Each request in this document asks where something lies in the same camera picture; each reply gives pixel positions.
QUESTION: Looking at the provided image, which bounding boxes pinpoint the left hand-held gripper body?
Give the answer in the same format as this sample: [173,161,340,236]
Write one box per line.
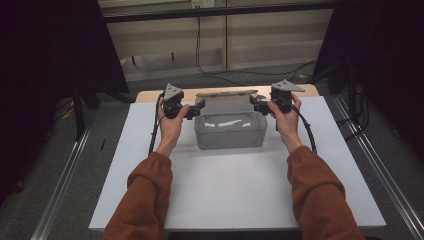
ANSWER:
[162,82,188,120]

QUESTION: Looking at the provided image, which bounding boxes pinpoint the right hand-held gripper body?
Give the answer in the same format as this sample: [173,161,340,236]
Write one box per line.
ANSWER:
[269,78,306,115]

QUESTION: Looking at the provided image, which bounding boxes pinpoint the grey storage box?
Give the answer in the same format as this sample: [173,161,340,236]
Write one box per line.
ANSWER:
[193,111,269,151]

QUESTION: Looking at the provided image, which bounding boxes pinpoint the person's left hand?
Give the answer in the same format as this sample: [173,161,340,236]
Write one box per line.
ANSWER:
[155,95,191,158]

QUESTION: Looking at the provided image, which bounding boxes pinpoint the person's right hand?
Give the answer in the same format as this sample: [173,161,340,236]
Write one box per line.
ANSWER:
[266,92,305,155]

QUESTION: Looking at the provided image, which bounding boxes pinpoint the wooden table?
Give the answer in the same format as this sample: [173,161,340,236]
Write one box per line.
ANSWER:
[134,83,321,104]

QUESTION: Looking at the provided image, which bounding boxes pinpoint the black metal stand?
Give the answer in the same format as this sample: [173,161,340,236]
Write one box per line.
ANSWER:
[345,61,360,125]
[70,78,102,141]

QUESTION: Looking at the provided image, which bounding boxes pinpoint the white board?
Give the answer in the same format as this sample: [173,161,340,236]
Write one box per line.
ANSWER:
[88,95,387,231]

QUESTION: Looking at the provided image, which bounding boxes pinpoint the black crossbar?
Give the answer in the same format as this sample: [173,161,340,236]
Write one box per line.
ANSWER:
[103,1,336,24]

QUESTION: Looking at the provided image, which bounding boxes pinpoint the black curtain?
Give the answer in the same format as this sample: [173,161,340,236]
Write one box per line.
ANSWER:
[0,0,131,205]
[312,0,424,163]

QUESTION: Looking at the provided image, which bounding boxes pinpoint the left hand-held gripper black cable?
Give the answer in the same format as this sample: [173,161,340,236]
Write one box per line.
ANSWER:
[147,92,167,157]

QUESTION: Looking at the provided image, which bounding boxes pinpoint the hand-held gripper black cable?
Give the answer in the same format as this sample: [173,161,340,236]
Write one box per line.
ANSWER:
[275,102,318,155]
[147,92,167,157]

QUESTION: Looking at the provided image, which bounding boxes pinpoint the right hand-held gripper black cable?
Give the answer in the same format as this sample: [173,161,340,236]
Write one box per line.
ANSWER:
[275,102,318,155]

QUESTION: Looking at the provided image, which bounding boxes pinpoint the long black wall cable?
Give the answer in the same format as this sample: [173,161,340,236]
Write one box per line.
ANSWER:
[194,16,318,87]

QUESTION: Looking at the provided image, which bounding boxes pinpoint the black floor cables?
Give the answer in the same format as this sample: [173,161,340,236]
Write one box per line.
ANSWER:
[335,84,372,142]

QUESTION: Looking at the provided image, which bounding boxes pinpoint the white wall outlet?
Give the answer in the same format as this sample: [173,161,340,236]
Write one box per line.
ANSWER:
[190,0,216,10]

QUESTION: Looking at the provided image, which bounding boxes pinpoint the yellow floor cable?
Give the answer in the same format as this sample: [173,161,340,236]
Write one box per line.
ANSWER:
[53,98,77,122]

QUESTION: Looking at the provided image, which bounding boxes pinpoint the aluminium floor rail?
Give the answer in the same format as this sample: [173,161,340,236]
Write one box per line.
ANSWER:
[329,94,424,240]
[30,111,97,240]

